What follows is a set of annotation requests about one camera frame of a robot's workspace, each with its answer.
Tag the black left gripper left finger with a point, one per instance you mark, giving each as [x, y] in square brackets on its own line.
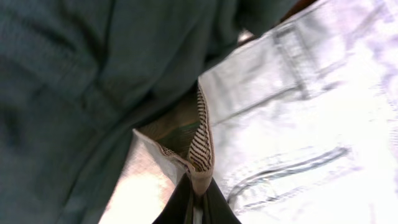
[179, 208]

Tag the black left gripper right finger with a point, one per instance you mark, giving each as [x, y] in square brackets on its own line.
[216, 210]

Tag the grey shorts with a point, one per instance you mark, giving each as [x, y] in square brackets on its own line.
[77, 76]

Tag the beige folded shorts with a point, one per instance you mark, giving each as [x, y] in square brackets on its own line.
[304, 118]

